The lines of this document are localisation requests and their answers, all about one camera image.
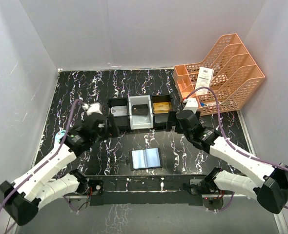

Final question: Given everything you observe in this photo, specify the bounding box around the black card holder wallet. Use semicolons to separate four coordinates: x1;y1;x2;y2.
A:
126;148;163;171

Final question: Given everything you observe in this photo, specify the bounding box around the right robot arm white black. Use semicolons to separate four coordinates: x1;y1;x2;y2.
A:
166;110;288;214

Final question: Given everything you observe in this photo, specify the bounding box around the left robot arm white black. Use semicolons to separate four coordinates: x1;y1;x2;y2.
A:
0;113;119;226

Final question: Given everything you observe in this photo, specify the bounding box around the silver credit card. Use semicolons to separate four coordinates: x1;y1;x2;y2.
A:
110;105;128;117

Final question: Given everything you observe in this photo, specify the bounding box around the black credit card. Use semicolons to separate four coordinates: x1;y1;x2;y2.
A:
132;104;149;116

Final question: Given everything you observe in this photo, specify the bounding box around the black right bin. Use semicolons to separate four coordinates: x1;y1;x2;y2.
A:
151;95;173;129

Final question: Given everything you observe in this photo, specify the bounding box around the black bin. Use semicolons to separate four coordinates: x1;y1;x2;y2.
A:
108;97;130;131
151;95;173;129

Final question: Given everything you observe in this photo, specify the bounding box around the small label box in organizer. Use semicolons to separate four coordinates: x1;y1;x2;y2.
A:
200;101;217;107

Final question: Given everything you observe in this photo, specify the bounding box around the black left bin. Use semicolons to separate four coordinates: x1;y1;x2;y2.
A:
108;97;130;131

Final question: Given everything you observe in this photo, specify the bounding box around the white middle bin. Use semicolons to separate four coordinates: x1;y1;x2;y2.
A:
128;95;153;130

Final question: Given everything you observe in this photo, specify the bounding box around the blue white packaged item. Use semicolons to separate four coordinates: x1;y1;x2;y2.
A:
54;130;65;144

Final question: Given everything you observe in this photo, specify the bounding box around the white paper receipt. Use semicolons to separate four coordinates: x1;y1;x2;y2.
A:
195;67;214;96

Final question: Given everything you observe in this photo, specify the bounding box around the orange plastic desk organizer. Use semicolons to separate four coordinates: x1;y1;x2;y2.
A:
173;33;265;116

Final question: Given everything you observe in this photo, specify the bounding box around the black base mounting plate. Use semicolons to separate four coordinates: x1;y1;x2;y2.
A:
85;174;235;207

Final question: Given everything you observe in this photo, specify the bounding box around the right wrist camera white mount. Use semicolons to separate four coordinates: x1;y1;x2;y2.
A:
183;97;199;114

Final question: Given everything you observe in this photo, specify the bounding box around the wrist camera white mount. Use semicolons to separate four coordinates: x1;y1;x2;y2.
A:
82;102;103;116
183;97;199;114

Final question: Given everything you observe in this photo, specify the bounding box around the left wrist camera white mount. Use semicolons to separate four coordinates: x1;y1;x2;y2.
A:
82;102;103;116

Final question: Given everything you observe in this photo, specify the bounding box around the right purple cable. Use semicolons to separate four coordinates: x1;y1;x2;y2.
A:
184;87;288;212

